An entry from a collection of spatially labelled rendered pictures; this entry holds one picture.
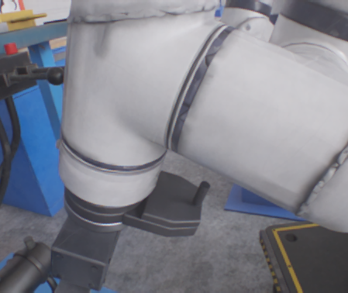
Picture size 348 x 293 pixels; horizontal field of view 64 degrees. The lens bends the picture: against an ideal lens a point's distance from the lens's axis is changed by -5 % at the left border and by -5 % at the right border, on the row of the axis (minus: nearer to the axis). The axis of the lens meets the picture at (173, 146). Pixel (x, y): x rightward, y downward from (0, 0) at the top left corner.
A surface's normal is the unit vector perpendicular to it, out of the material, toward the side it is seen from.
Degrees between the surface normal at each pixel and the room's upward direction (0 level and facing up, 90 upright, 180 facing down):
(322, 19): 85
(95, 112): 94
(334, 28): 92
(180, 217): 24
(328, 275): 0
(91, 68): 84
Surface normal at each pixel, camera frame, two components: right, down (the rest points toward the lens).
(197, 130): -0.38, 0.48
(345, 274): -0.12, -0.88
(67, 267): -0.14, 0.56
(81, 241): 0.27, -0.77
